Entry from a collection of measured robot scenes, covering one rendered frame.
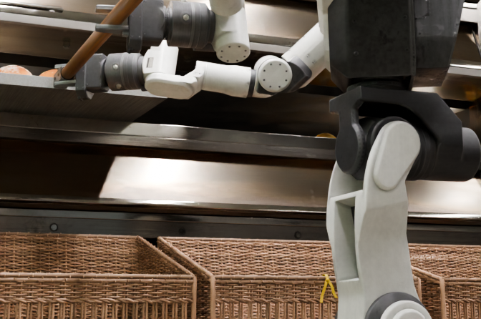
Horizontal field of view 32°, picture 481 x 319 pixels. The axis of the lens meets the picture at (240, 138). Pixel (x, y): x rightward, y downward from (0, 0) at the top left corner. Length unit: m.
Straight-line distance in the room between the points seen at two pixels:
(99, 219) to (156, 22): 0.89
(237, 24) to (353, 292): 0.55
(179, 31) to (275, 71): 0.38
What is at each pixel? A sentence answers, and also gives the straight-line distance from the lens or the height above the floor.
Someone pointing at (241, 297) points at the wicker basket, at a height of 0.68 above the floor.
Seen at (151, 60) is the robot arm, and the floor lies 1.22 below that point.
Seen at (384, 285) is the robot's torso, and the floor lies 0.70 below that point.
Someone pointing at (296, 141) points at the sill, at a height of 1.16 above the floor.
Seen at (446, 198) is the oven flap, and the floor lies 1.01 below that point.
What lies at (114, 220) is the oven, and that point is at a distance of 2.36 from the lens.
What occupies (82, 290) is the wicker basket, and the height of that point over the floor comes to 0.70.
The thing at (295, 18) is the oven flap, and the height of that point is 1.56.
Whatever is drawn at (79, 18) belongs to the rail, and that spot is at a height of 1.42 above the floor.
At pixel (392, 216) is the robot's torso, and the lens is 1.60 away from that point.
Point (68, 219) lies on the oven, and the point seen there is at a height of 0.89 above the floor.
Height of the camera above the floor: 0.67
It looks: 11 degrees up
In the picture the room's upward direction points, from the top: straight up
